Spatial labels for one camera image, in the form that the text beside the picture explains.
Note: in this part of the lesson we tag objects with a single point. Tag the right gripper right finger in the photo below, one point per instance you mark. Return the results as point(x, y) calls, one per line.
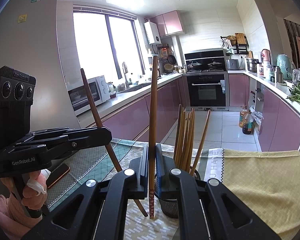
point(209, 210)

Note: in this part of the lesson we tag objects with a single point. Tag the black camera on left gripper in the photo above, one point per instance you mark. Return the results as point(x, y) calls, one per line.
point(16, 99)

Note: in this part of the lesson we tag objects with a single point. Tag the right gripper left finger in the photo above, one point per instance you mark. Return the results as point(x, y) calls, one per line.
point(96, 210)

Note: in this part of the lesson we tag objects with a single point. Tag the grey refrigerator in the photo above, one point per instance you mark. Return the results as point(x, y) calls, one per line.
point(28, 43)

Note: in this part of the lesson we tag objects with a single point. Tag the hanging black frying pan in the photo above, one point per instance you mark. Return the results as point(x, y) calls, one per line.
point(172, 60)

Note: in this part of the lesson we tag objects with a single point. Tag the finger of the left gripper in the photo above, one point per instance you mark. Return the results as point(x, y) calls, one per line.
point(46, 134)
point(66, 145)

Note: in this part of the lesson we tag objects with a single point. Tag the yellow cooking oil bottle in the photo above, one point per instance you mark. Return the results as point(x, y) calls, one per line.
point(242, 115)

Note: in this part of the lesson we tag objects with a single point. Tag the steel stock pot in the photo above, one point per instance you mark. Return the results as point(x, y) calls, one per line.
point(251, 65)

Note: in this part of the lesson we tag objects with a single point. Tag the black mesh utensil holder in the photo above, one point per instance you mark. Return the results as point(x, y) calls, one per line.
point(165, 189)

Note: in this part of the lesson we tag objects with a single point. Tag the kitchen faucet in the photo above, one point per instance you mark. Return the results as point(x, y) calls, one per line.
point(125, 71)

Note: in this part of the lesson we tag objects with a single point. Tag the yellow cloth mat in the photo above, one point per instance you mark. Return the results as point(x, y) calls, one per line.
point(269, 184)

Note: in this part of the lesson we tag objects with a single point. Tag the smartphone with orange case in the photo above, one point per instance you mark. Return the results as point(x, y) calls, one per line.
point(57, 174)

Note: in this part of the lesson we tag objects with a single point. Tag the black built-in oven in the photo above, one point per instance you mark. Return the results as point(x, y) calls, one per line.
point(208, 90)

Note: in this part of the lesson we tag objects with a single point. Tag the pink upper cabinet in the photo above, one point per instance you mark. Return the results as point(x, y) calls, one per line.
point(168, 23)

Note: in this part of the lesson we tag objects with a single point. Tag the person's left hand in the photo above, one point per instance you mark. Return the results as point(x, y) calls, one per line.
point(30, 197)

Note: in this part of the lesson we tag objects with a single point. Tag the pink electric kettle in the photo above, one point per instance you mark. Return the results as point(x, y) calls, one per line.
point(266, 58)

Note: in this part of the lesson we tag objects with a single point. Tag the dark soy sauce bottle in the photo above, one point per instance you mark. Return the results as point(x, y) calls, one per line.
point(247, 123)

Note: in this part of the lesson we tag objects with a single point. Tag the teal round appliance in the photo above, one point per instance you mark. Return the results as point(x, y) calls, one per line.
point(284, 62)

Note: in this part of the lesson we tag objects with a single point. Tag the wall spice rack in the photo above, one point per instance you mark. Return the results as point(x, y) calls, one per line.
point(236, 44)

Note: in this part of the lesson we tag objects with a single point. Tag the pink left sleeve forearm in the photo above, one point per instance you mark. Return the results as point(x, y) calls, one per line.
point(14, 224)

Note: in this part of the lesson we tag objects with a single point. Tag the white water heater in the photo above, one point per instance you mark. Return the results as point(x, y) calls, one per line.
point(152, 33)

